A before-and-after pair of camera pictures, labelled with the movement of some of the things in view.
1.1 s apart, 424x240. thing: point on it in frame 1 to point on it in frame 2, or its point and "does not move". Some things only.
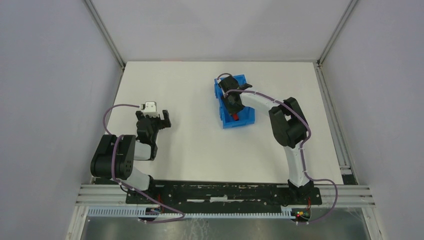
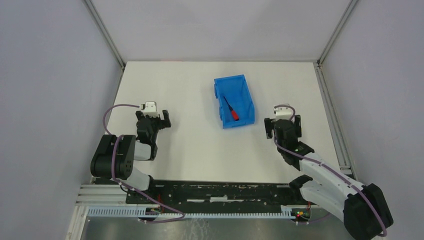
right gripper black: [232, 102] to [283, 122]
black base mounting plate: [218, 193] does not move
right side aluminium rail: [348, 172] does not move
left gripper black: [154, 120] does not move
